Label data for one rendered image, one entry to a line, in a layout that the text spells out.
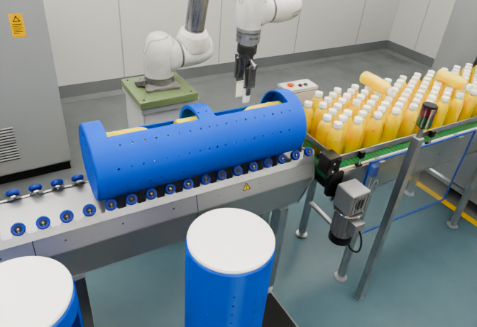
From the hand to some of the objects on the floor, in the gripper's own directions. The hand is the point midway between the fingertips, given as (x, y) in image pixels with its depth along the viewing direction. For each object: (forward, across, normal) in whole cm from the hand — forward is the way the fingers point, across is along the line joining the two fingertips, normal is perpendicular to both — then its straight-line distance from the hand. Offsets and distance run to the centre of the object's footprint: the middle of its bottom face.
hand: (243, 92), depth 162 cm
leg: (+127, +7, +25) cm, 130 cm away
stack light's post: (+127, +36, +70) cm, 149 cm away
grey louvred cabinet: (+127, -176, -161) cm, 270 cm away
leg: (+127, +7, -73) cm, 147 cm away
